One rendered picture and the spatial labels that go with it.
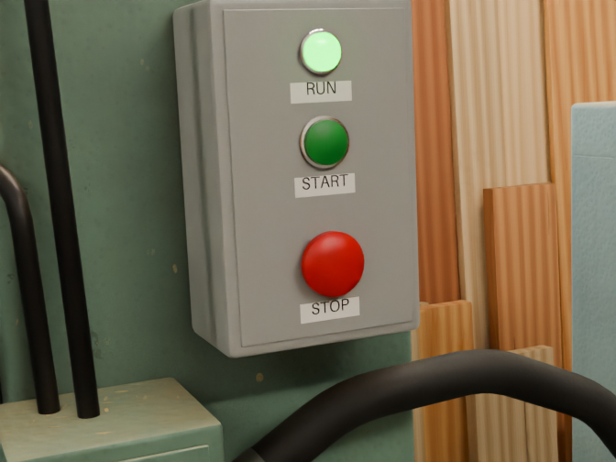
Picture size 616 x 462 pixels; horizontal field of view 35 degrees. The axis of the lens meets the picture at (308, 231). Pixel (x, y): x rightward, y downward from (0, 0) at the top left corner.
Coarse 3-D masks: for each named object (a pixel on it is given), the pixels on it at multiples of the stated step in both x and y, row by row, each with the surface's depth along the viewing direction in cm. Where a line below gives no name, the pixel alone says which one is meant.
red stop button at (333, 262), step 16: (320, 240) 43; (336, 240) 43; (352, 240) 44; (304, 256) 43; (320, 256) 43; (336, 256) 43; (352, 256) 44; (304, 272) 43; (320, 272) 43; (336, 272) 43; (352, 272) 44; (320, 288) 43; (336, 288) 44; (352, 288) 44
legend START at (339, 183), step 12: (300, 180) 43; (312, 180) 44; (324, 180) 44; (336, 180) 44; (348, 180) 44; (300, 192) 43; (312, 192) 44; (324, 192) 44; (336, 192) 44; (348, 192) 44
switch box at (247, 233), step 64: (256, 0) 42; (320, 0) 43; (384, 0) 44; (192, 64) 44; (256, 64) 42; (384, 64) 44; (192, 128) 45; (256, 128) 42; (384, 128) 45; (192, 192) 46; (256, 192) 43; (384, 192) 45; (192, 256) 47; (256, 256) 43; (384, 256) 46; (192, 320) 48; (256, 320) 43; (384, 320) 46
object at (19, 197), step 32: (32, 0) 40; (32, 32) 40; (32, 64) 41; (64, 160) 41; (0, 192) 42; (64, 192) 41; (32, 224) 43; (64, 224) 41; (32, 256) 43; (64, 256) 42; (32, 288) 43; (64, 288) 42; (32, 320) 43; (32, 352) 43; (96, 384) 43; (96, 416) 43
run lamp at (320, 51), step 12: (312, 36) 42; (324, 36) 42; (300, 48) 42; (312, 48) 42; (324, 48) 42; (336, 48) 43; (312, 60) 42; (324, 60) 42; (336, 60) 43; (312, 72) 43; (324, 72) 43
